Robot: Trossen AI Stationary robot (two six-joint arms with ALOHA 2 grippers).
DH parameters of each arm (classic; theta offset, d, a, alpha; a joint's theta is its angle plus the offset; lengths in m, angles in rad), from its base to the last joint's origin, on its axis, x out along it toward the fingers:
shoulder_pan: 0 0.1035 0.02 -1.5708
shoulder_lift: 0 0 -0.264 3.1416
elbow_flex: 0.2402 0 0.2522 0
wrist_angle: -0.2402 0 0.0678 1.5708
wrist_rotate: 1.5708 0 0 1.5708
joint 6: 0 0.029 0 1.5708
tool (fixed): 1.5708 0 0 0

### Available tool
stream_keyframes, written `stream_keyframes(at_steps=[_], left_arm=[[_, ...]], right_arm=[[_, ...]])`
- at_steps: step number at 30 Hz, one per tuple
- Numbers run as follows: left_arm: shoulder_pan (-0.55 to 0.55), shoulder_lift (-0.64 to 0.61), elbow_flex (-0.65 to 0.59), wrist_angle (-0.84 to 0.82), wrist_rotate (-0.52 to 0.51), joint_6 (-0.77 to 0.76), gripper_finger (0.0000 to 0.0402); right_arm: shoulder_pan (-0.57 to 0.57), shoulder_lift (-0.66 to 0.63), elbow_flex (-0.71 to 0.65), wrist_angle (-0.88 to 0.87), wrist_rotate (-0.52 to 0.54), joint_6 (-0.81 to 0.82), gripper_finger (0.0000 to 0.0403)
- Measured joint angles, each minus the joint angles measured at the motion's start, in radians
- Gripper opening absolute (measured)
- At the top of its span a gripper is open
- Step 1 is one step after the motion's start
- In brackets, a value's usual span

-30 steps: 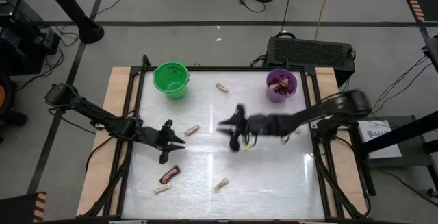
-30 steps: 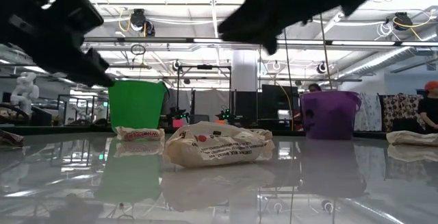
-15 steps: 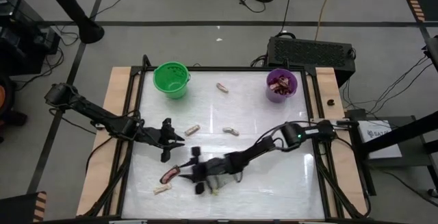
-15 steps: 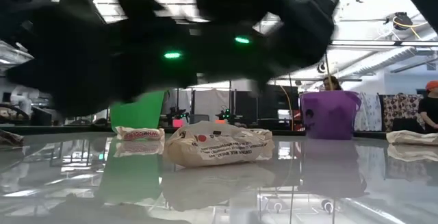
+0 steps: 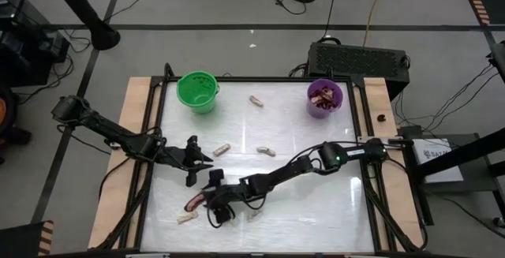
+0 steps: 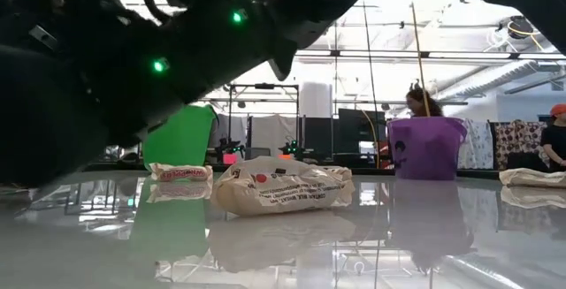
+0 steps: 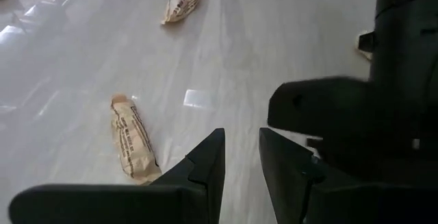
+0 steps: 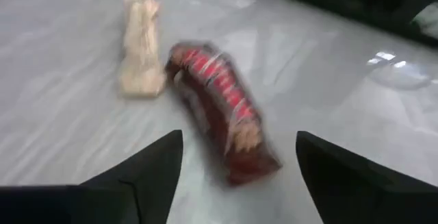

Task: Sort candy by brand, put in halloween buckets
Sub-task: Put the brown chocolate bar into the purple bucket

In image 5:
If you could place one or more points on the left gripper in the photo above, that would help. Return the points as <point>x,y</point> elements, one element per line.
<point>183,159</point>

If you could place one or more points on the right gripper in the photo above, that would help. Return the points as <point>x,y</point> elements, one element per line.
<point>229,193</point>

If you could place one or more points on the tan candy bar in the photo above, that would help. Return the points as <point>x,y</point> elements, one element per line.
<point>266,151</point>
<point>222,150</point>
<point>256,101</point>
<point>254,215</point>
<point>187,217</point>

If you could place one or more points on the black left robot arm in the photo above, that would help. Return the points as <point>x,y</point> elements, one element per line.
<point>118,135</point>

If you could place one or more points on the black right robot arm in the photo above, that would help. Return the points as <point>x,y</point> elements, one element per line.
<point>284,171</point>

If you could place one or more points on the green plastic bucket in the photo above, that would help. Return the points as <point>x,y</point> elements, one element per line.
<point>197,92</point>

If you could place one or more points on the purple plastic bucket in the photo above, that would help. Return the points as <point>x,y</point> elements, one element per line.
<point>315,113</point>

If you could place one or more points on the black perforated computer tower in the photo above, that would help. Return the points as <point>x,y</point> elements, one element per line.
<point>355,60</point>

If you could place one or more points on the small black round object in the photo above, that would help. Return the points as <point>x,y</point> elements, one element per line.
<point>381,118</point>

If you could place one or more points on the orange and black object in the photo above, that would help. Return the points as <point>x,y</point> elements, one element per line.
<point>8,112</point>

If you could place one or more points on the black pole with round base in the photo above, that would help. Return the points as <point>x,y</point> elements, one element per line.
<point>79,1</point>

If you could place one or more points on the black equipment rack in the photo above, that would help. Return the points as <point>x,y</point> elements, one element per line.
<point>23,53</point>

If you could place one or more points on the white printed paper sheet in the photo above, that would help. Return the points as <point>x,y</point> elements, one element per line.
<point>442,167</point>

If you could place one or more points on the black device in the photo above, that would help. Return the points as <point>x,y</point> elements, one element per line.
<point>499,60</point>

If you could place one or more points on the black metal table frame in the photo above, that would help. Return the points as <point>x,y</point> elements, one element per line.
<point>256,79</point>

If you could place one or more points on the black stand with base plate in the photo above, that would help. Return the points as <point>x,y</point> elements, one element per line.
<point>473,151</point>

